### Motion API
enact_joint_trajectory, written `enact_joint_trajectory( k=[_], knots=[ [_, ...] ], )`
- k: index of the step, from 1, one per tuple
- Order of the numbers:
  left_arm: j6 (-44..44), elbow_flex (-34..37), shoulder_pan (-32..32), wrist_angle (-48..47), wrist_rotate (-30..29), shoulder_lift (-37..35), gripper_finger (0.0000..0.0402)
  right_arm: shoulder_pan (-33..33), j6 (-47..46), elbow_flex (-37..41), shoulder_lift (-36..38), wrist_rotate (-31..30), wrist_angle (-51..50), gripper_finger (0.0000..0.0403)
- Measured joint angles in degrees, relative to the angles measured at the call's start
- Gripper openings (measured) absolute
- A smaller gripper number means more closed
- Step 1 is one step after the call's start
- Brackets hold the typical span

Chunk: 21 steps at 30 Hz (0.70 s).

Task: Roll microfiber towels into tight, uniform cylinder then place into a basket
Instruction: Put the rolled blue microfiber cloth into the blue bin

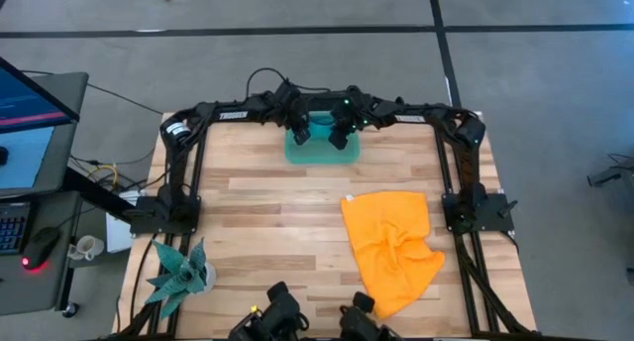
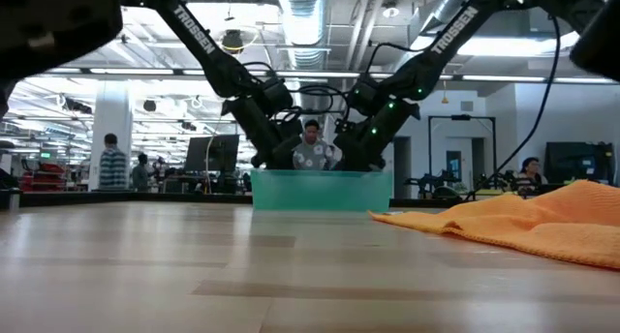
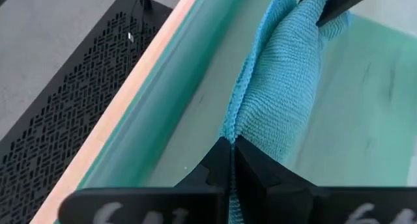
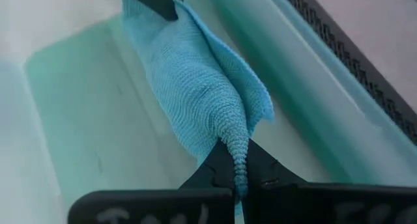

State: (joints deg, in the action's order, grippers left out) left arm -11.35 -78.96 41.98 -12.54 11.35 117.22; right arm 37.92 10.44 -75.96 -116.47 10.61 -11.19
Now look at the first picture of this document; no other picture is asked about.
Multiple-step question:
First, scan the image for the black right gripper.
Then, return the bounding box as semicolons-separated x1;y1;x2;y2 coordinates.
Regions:
327;97;370;152

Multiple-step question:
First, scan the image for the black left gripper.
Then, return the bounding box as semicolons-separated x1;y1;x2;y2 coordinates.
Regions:
274;80;313;147

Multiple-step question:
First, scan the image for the orange microfiber towel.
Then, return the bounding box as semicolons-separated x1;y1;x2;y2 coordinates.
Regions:
340;190;446;320

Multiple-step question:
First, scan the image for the translucent green plastic basket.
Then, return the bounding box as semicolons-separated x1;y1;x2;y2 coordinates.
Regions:
283;110;362;166

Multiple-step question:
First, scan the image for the green plant in white pot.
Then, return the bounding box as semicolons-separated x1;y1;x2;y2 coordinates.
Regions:
144;237;218;320

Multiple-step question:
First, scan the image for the white box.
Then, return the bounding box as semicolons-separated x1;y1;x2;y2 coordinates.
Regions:
105;189;145;254

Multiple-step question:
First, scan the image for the white mug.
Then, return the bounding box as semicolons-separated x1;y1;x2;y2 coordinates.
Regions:
66;235;105;262

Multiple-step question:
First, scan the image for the computer monitor with blue screen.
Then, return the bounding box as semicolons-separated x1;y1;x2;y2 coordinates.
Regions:
0;57;81;135

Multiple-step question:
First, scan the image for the light blue desk mat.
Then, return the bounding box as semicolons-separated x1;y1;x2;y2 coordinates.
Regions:
0;126;55;190

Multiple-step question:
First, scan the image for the black computer mouse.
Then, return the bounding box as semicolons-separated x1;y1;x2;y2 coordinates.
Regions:
22;226;61;272

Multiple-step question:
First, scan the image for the black keyboard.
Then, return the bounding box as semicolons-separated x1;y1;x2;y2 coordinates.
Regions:
0;201;31;256

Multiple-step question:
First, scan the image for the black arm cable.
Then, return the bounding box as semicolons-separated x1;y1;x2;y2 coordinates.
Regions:
246;66;332;100

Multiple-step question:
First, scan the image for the yellow cable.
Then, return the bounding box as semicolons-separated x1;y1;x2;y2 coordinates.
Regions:
86;163;120;191

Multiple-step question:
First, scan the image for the black metal table frame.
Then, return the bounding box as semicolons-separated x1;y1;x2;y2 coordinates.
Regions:
111;100;539;341

